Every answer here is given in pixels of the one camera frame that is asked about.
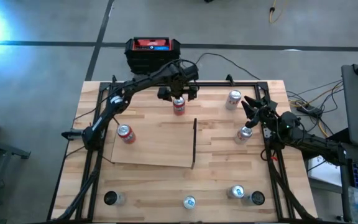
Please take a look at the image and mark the loose floor cables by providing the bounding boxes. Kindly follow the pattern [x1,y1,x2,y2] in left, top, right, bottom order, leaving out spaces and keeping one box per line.
[286,79,344,139]

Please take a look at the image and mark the red and black power station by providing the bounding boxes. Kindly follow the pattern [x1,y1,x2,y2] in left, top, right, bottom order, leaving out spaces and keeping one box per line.
[124,36,182,75]

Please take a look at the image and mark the black aluminium table frame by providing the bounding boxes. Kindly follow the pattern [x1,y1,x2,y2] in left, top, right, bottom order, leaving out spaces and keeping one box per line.
[47,73,319,223]

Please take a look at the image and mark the red Fanta can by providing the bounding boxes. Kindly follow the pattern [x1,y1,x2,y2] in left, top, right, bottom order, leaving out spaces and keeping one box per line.
[117,123,137,145]
[172,96,186,116]

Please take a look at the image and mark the silver Diet Coke can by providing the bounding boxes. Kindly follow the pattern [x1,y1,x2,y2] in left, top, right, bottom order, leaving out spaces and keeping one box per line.
[234,126,254,146]
[224,89,242,111]

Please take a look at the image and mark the white Celsius can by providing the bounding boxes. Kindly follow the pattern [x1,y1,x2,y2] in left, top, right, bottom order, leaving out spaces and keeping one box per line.
[242,190,266,207]
[103,190,126,207]

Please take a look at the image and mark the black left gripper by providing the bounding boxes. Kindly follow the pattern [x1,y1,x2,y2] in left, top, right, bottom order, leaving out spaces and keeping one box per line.
[157,80,200,103]

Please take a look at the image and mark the wooden shelf with black frame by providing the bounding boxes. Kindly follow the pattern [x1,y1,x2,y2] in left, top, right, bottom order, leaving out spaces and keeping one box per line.
[103,112,198,171]

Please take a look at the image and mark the black power brick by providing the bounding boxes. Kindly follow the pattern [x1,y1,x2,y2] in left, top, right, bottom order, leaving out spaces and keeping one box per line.
[296,105,323,118]

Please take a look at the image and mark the black power station cable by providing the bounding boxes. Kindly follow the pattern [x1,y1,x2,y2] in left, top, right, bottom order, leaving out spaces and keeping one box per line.
[194,52,261,82]

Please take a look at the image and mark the blue silver Red Bull can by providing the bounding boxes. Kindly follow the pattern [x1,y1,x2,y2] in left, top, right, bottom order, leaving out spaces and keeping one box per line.
[183,195,197,210]
[226,184,246,200]

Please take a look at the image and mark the white printed paper sheet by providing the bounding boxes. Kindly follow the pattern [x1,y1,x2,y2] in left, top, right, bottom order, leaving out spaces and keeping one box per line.
[308,155,343,187]

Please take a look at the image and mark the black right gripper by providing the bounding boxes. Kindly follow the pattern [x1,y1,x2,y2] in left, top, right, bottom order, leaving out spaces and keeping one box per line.
[240,96,280,129]

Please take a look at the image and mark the yellow hanging extension cord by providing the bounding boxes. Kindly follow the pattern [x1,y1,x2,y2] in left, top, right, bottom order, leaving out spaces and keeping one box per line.
[268,0,289,25]

